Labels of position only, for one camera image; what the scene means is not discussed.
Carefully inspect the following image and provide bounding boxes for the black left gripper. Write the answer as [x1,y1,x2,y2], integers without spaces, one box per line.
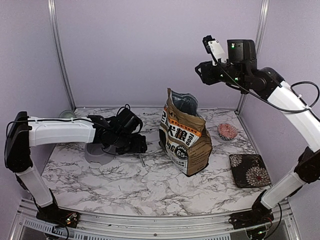
[112,131,147,154]

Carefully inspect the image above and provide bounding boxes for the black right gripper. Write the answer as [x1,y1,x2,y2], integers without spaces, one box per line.
[196,60,247,88]

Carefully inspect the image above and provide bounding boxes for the metal food scoop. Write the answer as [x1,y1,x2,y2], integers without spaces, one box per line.
[139,153,146,167]

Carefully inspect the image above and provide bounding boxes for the brown dog food bag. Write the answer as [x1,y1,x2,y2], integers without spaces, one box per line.
[158,88,213,177]

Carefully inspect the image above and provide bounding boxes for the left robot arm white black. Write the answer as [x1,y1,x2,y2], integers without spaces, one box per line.
[4,106,148,228]

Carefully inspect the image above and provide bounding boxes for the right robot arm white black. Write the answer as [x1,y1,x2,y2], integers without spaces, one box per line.
[195,35,320,229]

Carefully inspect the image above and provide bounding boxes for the grey double pet bowl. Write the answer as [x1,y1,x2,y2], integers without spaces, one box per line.
[84,143,115,165]

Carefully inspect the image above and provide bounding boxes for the red patterned small bowl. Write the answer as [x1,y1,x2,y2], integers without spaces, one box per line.
[217,123,238,141]

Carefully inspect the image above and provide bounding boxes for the green ceramic bowl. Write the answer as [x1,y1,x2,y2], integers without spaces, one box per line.
[59,110,77,119]

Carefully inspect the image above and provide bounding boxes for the black floral square plate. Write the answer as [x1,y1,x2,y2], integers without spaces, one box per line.
[229,154,271,189]

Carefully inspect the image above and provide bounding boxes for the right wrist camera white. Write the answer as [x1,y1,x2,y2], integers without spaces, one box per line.
[202,35,228,66]

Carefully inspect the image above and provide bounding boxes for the right aluminium frame post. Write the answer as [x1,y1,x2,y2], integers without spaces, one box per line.
[235,0,271,113]

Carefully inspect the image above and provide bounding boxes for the aluminium frame post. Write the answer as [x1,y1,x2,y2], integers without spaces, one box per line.
[235,0,271,113]
[47,0,76,111]

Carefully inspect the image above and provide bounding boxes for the front aluminium rail base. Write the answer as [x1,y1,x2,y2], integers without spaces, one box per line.
[8,199,301,240]

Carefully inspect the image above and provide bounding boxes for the left aluminium frame post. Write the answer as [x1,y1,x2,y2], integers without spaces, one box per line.
[47,0,76,111]

